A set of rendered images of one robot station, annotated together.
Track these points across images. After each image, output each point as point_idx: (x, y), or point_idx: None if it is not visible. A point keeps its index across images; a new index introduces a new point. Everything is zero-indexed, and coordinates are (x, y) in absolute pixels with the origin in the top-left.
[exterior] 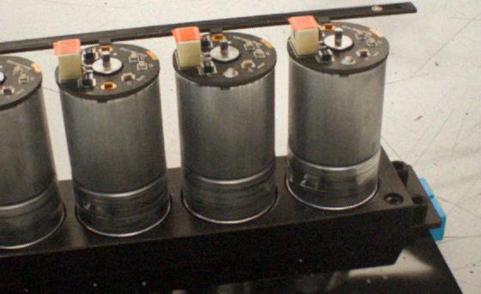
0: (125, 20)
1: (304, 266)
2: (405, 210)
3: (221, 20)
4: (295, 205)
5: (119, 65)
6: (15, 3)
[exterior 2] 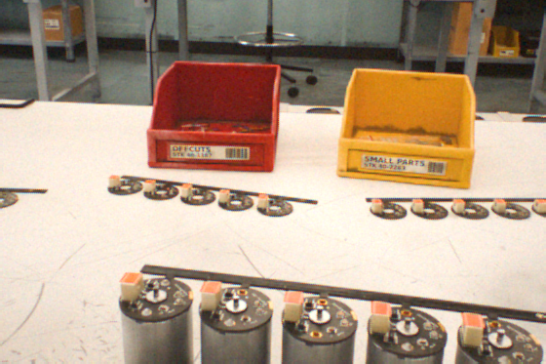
0: (356, 256)
1: None
2: None
3: (411, 297)
4: None
5: (328, 318)
6: (283, 224)
